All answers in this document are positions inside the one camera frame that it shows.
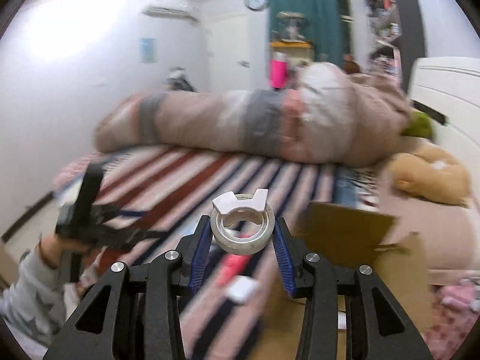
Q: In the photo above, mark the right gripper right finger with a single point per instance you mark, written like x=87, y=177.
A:
x=377, y=327

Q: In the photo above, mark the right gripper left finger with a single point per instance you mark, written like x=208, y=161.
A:
x=132, y=312

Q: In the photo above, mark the pink plastic bottle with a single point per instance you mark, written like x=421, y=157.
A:
x=231, y=266

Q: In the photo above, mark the clear tape roll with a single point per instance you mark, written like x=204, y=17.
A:
x=231, y=209

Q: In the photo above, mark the grey star-print sleeve forearm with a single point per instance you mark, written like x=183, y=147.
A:
x=33, y=307

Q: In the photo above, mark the person's left hand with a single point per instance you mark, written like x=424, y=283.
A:
x=52, y=247

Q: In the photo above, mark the brown cardboard box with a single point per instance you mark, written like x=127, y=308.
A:
x=348, y=238

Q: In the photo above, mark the white power adapter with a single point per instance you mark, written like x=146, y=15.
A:
x=241, y=289

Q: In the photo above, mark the striped plush blanket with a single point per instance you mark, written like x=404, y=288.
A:
x=173, y=187

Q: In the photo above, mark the pink polka-dot fabric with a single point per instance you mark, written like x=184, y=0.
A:
x=455, y=311

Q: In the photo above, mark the tan plush toy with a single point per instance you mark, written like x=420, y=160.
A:
x=431, y=173

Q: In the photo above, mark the rolled striped comforter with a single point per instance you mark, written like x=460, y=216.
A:
x=329, y=117

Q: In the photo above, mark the dark bag by door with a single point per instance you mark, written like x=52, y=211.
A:
x=177, y=80

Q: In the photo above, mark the green plush toy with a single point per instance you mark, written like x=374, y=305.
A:
x=419, y=126

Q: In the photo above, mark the pink container on shelf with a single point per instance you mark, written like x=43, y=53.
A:
x=278, y=73

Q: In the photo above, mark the yellow wooden cabinet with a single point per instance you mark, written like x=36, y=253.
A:
x=294, y=49

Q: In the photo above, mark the white air conditioner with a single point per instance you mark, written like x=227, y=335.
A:
x=155, y=11

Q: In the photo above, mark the white door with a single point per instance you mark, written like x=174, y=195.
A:
x=229, y=53

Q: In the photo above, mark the white bed headboard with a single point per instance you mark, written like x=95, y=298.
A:
x=447, y=88

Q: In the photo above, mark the glass display case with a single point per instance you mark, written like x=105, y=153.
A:
x=292, y=24

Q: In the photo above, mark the black tall shelf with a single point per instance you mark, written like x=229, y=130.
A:
x=398, y=37

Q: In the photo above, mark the teal curtain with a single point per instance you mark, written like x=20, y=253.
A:
x=322, y=26

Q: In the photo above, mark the wall poster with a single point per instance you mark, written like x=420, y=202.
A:
x=147, y=50

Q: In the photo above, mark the round wall clock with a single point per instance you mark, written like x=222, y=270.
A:
x=256, y=5

